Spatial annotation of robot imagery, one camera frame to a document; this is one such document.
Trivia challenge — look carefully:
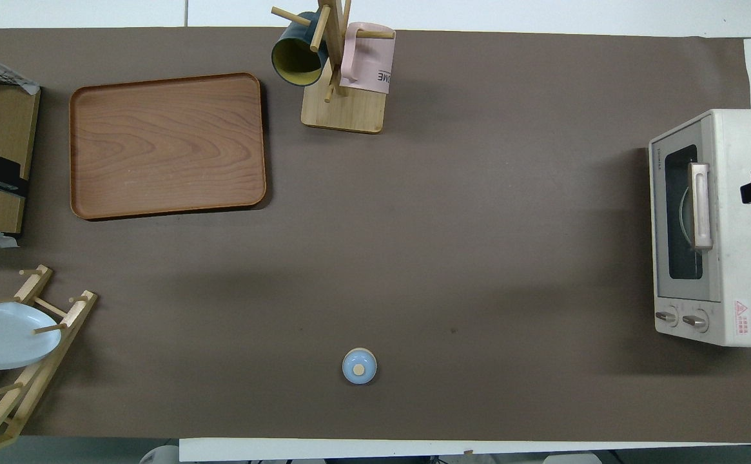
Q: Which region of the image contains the light green plate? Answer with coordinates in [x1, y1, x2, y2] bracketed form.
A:
[679, 186, 695, 251]

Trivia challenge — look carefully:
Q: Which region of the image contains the white toaster oven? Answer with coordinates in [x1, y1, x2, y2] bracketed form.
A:
[649, 108, 751, 349]

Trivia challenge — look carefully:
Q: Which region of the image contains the wooden box with black device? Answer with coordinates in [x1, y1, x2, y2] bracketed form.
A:
[0, 58, 42, 236]

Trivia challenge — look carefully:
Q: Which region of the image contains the light blue plate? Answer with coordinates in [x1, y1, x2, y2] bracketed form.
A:
[0, 298, 63, 371]

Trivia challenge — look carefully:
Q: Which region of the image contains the brown wooden tray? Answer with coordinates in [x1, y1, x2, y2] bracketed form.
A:
[69, 72, 268, 221]

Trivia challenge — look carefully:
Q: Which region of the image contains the wooden dish rack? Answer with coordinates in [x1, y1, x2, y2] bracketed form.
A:
[0, 264, 99, 459]

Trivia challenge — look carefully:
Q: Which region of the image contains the brown table mat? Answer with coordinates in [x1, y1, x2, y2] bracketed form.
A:
[0, 27, 751, 445]

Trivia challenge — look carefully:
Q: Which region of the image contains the dark blue mug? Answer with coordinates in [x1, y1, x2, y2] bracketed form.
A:
[271, 12, 329, 88]

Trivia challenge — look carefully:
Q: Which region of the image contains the wooden mug tree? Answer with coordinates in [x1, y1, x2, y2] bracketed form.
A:
[271, 0, 396, 135]

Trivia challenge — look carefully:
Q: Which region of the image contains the pink mug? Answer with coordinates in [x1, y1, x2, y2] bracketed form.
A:
[340, 21, 396, 95]

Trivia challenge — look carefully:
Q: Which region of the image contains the blue bell with wooden knob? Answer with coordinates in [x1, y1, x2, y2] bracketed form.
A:
[342, 347, 378, 386]

